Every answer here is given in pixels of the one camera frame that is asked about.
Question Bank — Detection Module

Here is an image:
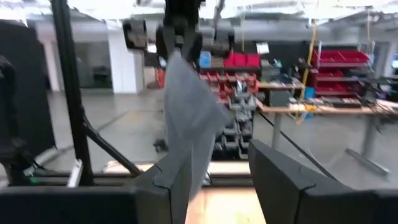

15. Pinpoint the gray denim cap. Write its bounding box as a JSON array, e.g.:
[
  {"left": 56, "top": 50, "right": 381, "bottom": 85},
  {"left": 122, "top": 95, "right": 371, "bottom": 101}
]
[{"left": 153, "top": 51, "right": 231, "bottom": 202}]

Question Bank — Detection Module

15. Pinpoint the rack of small parts bins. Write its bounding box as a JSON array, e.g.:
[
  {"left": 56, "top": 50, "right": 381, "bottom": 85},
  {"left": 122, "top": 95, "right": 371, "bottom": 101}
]
[{"left": 198, "top": 51, "right": 262, "bottom": 160}]

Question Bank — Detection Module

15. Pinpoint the shelf with red bins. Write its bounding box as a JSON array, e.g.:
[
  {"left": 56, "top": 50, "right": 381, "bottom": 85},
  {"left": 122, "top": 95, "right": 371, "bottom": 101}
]
[{"left": 310, "top": 48, "right": 373, "bottom": 98}]

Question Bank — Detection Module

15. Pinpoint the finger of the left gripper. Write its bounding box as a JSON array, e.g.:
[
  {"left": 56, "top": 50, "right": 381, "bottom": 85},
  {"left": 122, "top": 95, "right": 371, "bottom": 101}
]
[
  {"left": 183, "top": 30, "right": 205, "bottom": 62},
  {"left": 156, "top": 26, "right": 178, "bottom": 62}
]

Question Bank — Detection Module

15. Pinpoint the black aluminium table frame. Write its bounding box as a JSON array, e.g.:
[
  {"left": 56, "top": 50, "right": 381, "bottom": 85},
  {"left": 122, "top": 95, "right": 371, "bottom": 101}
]
[{"left": 29, "top": 0, "right": 259, "bottom": 189}]

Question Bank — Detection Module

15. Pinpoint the yellow hanging cord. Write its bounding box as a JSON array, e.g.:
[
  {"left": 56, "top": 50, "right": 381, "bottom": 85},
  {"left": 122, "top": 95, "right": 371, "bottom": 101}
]
[{"left": 294, "top": 21, "right": 318, "bottom": 125}]

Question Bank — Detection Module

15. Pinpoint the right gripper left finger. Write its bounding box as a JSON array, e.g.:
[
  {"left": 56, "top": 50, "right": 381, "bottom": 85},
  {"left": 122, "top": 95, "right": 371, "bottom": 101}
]
[{"left": 0, "top": 164, "right": 188, "bottom": 224}]

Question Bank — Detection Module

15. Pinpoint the large black panel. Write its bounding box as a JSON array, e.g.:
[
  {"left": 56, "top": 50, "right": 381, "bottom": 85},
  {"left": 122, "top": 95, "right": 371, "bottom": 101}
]
[{"left": 0, "top": 19, "right": 57, "bottom": 156}]

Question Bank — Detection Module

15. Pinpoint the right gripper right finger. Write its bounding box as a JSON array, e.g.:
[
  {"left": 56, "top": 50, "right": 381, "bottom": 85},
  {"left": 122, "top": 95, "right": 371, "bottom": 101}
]
[{"left": 248, "top": 139, "right": 398, "bottom": 224}]

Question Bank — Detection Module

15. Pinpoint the wooden top workbench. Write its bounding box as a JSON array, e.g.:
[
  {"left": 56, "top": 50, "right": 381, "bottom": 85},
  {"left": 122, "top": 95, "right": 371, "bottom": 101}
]
[{"left": 255, "top": 99, "right": 398, "bottom": 177}]

